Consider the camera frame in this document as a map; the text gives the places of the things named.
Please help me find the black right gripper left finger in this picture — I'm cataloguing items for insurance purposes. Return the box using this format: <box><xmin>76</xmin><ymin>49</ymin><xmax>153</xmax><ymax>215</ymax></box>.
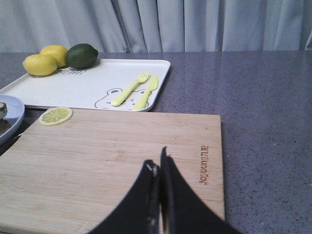
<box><xmin>90</xmin><ymin>160</ymin><xmax>160</xmax><ymax>234</ymax></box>

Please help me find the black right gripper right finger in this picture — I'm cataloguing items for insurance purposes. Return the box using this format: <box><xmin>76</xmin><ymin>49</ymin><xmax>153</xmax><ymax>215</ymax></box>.
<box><xmin>160</xmin><ymin>147</ymin><xmax>239</xmax><ymax>234</ymax></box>

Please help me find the light blue round plate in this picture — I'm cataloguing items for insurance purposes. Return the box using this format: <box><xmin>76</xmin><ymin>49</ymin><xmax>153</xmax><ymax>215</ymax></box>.
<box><xmin>0</xmin><ymin>94</ymin><xmax>25</xmax><ymax>145</ymax></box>

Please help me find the white bear tray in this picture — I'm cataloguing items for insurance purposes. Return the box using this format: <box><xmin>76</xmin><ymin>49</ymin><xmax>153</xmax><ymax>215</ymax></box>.
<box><xmin>0</xmin><ymin>59</ymin><xmax>171</xmax><ymax>111</ymax></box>

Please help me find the wooden cutting board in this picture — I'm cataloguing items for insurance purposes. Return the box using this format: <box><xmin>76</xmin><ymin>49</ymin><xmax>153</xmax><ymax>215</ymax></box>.
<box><xmin>0</xmin><ymin>109</ymin><xmax>225</xmax><ymax>234</ymax></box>

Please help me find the yellow plastic knife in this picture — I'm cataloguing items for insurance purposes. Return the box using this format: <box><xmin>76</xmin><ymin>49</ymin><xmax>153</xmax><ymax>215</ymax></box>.
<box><xmin>132</xmin><ymin>75</ymin><xmax>158</xmax><ymax>111</ymax></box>

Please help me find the lemon slice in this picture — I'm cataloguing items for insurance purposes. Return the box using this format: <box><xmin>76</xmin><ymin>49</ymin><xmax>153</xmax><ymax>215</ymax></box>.
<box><xmin>39</xmin><ymin>107</ymin><xmax>73</xmax><ymax>126</ymax></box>

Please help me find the yellow plastic fork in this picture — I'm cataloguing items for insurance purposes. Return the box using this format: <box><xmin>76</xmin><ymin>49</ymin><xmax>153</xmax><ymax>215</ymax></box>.
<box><xmin>111</xmin><ymin>71</ymin><xmax>149</xmax><ymax>107</ymax></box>

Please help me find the green lime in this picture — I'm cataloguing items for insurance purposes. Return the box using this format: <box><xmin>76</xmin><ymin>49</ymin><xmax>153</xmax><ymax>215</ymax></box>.
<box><xmin>65</xmin><ymin>43</ymin><xmax>98</xmax><ymax>69</ymax></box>

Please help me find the rear yellow lemon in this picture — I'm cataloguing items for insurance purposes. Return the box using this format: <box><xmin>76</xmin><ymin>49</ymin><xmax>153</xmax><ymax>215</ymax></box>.
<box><xmin>40</xmin><ymin>45</ymin><xmax>68</xmax><ymax>68</ymax></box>

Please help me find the yellow lemon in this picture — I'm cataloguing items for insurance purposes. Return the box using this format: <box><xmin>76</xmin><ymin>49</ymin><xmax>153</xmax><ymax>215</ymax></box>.
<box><xmin>40</xmin><ymin>45</ymin><xmax>68</xmax><ymax>68</ymax></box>
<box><xmin>22</xmin><ymin>54</ymin><xmax>58</xmax><ymax>76</ymax></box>

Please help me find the front yellow lemon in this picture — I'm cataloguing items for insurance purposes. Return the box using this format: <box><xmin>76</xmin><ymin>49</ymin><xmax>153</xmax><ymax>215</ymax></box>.
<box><xmin>22</xmin><ymin>54</ymin><xmax>58</xmax><ymax>76</ymax></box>

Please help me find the grey curtain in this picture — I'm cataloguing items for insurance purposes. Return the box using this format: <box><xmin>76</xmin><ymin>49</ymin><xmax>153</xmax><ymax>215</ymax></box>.
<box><xmin>0</xmin><ymin>0</ymin><xmax>312</xmax><ymax>53</ymax></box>

